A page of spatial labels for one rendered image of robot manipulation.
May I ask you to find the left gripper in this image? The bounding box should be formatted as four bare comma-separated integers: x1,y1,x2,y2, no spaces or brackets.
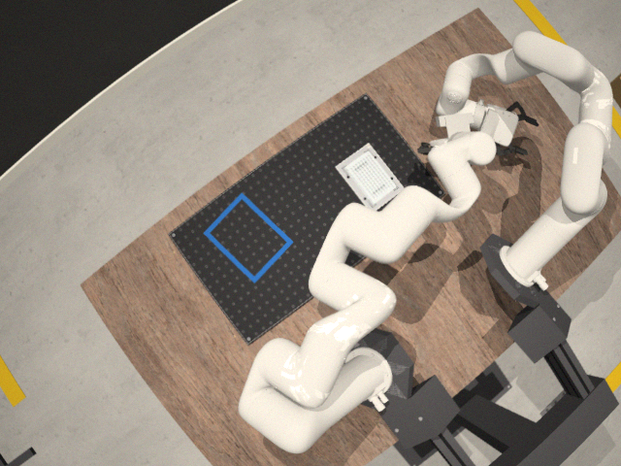
417,138,449,155

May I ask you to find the blue tape outline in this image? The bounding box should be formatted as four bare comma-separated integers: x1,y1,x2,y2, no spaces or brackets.
204,193,294,283

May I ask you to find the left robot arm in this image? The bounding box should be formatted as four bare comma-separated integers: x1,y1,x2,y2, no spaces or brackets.
238,113,496,453

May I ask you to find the black perforated breadboard plate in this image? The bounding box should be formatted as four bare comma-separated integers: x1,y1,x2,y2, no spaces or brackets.
168,93,445,345

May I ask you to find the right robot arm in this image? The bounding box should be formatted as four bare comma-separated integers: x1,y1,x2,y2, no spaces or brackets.
436,31,613,291

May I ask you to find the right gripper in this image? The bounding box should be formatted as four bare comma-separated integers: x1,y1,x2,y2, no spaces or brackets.
485,101,539,155

